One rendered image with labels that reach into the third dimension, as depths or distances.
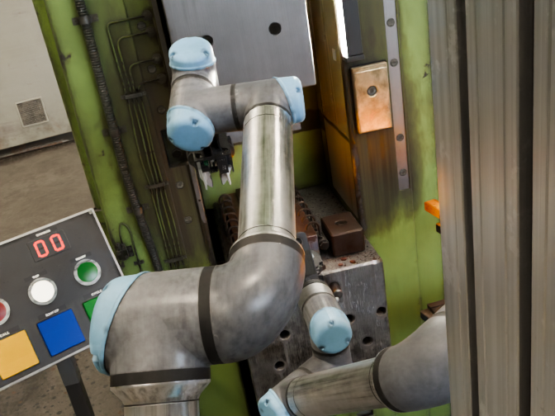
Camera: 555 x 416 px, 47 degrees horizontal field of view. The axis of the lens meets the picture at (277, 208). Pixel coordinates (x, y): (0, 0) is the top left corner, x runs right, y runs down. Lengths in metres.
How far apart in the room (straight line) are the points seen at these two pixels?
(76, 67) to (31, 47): 5.07
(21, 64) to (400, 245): 5.27
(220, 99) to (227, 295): 0.39
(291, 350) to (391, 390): 0.77
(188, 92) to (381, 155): 0.81
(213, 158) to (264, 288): 0.53
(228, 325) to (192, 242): 1.01
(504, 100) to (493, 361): 0.10
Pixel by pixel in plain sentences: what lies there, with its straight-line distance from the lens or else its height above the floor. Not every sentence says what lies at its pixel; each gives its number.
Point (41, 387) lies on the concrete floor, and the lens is 3.13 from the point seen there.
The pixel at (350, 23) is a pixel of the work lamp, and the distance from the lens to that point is 1.58.
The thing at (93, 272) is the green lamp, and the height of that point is 1.08.
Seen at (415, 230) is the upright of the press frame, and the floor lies 0.86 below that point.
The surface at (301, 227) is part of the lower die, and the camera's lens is 1.64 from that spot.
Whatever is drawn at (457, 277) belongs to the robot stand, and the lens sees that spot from 0.27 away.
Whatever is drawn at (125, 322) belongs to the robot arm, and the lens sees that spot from 0.74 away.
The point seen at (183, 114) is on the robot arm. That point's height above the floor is 1.47.
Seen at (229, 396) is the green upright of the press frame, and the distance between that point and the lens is 1.99.
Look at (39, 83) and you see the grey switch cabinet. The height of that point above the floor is 0.63.
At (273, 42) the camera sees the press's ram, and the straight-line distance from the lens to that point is 1.43.
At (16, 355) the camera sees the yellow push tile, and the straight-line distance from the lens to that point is 1.42.
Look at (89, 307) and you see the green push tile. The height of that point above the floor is 1.03.
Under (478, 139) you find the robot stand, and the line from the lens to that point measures 0.22.
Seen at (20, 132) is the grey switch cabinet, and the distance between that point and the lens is 6.76.
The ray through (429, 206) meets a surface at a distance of 1.59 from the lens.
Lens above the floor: 1.72
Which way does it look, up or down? 24 degrees down
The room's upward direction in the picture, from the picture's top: 10 degrees counter-clockwise
